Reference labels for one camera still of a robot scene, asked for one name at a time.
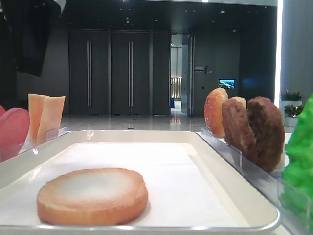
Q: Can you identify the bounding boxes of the round bread slice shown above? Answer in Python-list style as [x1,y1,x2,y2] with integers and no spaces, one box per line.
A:
[36,168,149,226]

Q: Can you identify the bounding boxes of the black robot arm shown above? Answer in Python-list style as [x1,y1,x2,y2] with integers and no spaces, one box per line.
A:
[0,0,66,77]

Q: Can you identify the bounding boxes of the rear brown meat patty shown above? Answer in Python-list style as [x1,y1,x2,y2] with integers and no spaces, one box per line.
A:
[222,98,257,161]

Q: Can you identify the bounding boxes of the brown meat patty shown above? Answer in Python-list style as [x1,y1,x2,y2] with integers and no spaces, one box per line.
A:
[222,98,257,161]
[247,96,285,172]

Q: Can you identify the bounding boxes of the front orange cheese slice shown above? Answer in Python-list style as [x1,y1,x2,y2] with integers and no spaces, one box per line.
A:
[37,96,66,137]

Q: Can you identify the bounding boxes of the orange cheese slice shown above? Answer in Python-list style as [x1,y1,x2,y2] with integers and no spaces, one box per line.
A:
[37,96,66,137]
[28,94,47,140]

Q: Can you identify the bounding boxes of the front brown meat patty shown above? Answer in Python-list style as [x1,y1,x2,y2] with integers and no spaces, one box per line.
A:
[247,96,285,172]

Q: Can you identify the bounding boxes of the rear orange cheese slice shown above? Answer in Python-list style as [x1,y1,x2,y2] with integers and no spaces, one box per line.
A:
[28,94,47,140]

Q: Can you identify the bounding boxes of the front red tomato slice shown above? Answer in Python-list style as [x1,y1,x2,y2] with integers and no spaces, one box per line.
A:
[0,108,30,148]

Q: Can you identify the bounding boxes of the red tomato slice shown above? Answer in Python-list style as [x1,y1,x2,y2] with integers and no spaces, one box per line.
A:
[0,108,30,148]
[0,105,6,117]

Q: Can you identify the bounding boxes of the rear red tomato slice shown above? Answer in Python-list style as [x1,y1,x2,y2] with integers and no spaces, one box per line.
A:
[0,105,6,117]

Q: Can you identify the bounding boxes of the green lettuce leaf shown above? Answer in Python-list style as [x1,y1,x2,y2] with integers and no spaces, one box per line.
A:
[281,96,313,230]

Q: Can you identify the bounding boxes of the glazed bun top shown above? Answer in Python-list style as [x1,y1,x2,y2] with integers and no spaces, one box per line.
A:
[204,88,228,138]

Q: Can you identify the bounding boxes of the white rectangular tray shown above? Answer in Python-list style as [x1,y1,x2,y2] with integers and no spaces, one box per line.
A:
[0,130,281,235]

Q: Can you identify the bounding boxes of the potted plants in planter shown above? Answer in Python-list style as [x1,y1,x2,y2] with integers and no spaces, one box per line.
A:
[280,90,304,127]

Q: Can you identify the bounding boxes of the small wall screen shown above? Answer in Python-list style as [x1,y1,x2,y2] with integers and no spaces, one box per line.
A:
[219,79,235,90]

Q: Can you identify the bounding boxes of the clear acrylic front rail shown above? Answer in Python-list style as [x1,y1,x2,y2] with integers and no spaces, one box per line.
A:
[0,127,68,162]

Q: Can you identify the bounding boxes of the clear acrylic rail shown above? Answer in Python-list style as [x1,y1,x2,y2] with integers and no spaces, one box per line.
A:
[199,128,313,235]
[0,127,68,162]

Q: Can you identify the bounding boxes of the clear acrylic right rail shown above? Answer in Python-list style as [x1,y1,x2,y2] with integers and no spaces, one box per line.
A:
[199,128,313,235]

